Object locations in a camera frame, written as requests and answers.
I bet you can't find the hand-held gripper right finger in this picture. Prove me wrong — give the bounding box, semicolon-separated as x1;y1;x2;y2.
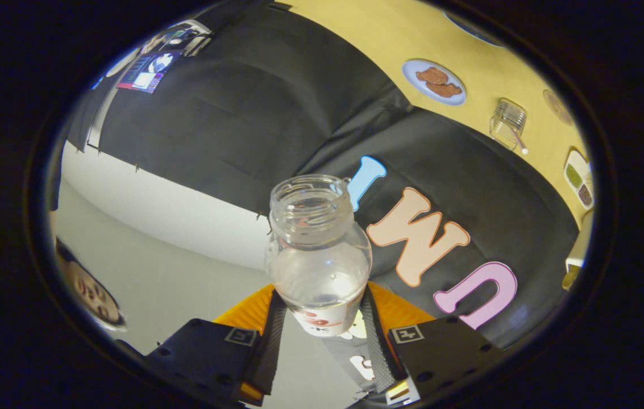
360;281;504;405

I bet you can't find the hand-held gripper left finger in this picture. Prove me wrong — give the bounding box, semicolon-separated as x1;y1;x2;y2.
146;284;288;407

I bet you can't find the clear juice bottle red label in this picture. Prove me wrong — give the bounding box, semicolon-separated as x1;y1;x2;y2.
265;174;372;337

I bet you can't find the round wooden coaster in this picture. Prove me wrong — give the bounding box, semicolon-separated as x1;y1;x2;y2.
543;89;574;126

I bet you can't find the round ceiling fixture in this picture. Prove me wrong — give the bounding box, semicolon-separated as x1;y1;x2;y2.
57;239;127;332

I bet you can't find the white toaster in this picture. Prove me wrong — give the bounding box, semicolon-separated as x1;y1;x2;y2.
565;210;594;273

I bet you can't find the white divided bean tray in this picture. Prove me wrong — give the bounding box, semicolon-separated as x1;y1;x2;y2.
563;149;595;211

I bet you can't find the brown meat slice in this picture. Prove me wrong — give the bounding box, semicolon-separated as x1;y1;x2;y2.
416;67;450;86
425;81;463;98

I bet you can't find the blue plate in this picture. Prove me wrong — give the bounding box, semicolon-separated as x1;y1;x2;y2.
402;59;467;107

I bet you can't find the wooden table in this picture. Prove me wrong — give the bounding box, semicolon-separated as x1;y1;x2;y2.
290;0;595;228

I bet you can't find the wire utensil holder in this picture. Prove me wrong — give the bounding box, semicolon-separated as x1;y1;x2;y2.
489;98;527;151

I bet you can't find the wall poster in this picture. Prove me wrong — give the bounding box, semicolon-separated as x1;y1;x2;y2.
117;51;181;94
146;20;213;56

